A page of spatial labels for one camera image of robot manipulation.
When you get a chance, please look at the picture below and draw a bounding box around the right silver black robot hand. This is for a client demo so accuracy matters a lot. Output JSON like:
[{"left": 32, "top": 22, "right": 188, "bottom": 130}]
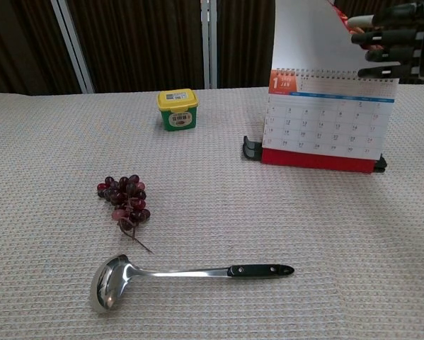
[{"left": 346, "top": 0, "right": 424, "bottom": 81}]

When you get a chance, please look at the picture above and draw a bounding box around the red spiral desk calendar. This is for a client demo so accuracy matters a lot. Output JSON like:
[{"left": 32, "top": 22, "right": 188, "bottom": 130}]
[{"left": 260, "top": 0, "right": 400, "bottom": 174}]

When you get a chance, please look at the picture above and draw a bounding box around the yellow lid green tub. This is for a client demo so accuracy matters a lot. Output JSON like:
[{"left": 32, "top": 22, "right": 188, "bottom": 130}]
[{"left": 156, "top": 88, "right": 200, "bottom": 132}]

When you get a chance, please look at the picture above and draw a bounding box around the pale woven tablecloth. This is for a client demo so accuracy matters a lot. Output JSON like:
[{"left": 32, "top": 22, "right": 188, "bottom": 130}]
[{"left": 0, "top": 83, "right": 424, "bottom": 340}]

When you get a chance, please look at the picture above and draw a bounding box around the dark red grape bunch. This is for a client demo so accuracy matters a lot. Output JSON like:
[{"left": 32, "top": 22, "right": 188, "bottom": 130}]
[{"left": 96, "top": 174, "right": 155, "bottom": 255}]

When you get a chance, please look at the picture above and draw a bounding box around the grey metal frame post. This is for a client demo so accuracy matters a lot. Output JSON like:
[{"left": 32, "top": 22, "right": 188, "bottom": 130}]
[
  {"left": 200, "top": 0, "right": 218, "bottom": 89},
  {"left": 50, "top": 0, "right": 96, "bottom": 95}
]

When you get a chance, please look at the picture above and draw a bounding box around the steel ladle black handle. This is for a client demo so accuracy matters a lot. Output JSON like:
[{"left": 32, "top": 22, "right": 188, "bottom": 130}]
[{"left": 89, "top": 253, "right": 296, "bottom": 314}]

